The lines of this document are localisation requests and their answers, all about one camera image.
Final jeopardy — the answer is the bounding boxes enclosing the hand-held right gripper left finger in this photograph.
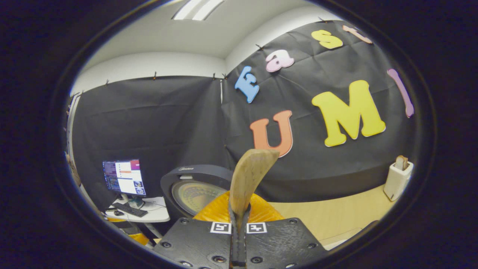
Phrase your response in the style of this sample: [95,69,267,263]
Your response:
[153,191,234,268]

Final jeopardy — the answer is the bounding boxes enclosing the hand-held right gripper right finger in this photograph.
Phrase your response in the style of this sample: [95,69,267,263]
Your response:
[244,192,330,268]

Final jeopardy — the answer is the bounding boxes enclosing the black silver rice cooker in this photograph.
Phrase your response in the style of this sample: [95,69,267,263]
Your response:
[161,164,234,222]

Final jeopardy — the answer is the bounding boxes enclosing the wooden spoon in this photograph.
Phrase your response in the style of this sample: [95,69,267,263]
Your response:
[229,149,280,225]

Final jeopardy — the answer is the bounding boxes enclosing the black keyboard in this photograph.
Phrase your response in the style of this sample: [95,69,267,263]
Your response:
[112,202,149,218]

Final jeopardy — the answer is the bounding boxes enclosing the white desk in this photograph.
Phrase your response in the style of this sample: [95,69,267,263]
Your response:
[105,196,171,225]

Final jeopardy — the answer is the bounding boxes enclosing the computer monitor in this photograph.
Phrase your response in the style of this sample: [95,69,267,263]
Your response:
[103,160,147,197]

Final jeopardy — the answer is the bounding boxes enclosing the clear plastic container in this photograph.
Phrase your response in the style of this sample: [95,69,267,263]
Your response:
[319,227,365,251]

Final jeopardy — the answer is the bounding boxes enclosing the black backdrop cloth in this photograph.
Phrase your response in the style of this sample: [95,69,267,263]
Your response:
[71,19,417,210]

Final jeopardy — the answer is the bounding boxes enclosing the white toaster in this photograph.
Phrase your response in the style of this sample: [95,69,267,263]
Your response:
[384,161,414,202]

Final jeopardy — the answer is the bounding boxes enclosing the ceiling light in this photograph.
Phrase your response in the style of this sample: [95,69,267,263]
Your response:
[172,0,224,21]

